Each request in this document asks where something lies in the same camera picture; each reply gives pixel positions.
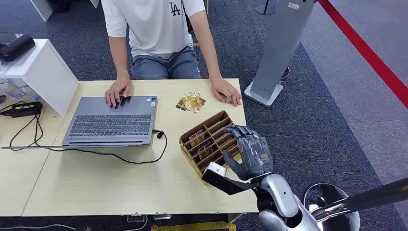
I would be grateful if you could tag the person's left hand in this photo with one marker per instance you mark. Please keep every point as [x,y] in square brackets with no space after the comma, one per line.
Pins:
[226,92]

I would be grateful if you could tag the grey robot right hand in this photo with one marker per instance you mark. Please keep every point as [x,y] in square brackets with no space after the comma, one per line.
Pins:
[255,156]

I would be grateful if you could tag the person's right hand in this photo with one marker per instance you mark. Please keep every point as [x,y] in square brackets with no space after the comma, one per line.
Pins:
[116,91]

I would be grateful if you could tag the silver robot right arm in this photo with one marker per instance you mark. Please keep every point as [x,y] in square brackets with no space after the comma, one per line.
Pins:
[282,197]

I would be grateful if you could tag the person's right forearm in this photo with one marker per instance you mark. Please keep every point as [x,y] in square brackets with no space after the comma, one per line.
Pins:
[119,57]

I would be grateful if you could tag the person's left forearm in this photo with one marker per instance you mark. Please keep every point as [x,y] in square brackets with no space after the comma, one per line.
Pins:
[208,54]

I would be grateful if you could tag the brown slotted card holder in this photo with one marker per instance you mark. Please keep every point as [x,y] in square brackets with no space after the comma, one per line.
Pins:
[210,127]

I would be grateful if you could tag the person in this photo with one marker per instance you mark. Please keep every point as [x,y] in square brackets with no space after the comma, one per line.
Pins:
[153,25]

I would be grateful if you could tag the grey laptop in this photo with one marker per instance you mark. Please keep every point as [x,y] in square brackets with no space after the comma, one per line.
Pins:
[111,124]

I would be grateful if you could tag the grey kiosk stand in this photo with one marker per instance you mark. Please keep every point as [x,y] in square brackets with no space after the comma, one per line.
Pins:
[280,47]

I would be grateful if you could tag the white box shelf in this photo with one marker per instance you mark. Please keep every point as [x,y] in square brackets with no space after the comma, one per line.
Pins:
[41,73]

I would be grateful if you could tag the thin grey metal strip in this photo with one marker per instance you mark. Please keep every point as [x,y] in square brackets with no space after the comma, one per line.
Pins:
[47,147]

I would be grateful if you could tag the yellow floor object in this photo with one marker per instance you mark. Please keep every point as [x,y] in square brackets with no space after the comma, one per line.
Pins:
[194,227]

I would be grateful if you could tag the dark round stanchion base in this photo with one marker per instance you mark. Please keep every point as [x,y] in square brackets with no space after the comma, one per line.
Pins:
[266,8]

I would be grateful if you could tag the clear plastic bottle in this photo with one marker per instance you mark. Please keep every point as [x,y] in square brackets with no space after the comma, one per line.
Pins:
[22,91]

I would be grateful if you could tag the black yellow power adapter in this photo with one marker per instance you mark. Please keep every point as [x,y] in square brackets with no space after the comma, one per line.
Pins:
[24,109]

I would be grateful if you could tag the black device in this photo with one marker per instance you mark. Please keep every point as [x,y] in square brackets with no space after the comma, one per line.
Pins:
[16,47]

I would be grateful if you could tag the white cabinet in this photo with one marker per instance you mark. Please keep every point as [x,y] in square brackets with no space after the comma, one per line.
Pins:
[41,8]

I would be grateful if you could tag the chrome stanchion with black pole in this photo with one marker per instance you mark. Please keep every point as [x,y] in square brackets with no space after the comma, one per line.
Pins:
[366,199]

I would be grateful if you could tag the red barrier belt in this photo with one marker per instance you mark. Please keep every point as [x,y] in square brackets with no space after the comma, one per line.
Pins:
[366,52]

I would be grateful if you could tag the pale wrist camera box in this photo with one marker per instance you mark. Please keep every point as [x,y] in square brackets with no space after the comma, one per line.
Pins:
[217,169]

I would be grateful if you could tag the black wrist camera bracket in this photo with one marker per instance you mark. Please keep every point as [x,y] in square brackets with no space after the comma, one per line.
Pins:
[224,185]

